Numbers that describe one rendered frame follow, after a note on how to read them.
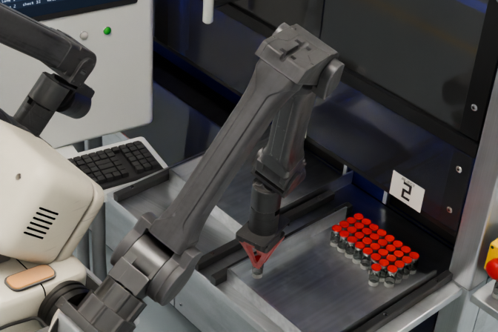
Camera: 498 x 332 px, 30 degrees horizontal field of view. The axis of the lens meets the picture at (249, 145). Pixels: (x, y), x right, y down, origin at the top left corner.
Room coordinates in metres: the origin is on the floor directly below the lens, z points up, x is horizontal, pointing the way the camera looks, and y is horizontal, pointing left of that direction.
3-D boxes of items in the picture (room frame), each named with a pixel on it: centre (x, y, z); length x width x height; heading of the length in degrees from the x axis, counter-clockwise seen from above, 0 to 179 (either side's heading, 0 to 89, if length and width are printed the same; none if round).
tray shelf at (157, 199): (1.57, -0.10, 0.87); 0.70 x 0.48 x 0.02; 44
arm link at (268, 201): (1.40, -0.04, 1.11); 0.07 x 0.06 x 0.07; 149
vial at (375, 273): (1.42, -0.27, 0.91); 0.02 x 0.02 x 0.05
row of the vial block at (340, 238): (1.47, -0.25, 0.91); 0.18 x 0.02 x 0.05; 43
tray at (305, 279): (1.41, -0.19, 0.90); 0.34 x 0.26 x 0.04; 133
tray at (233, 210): (1.74, -0.03, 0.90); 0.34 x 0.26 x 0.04; 134
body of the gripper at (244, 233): (1.39, -0.04, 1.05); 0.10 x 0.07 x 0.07; 149
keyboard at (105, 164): (1.80, 0.41, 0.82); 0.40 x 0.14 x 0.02; 123
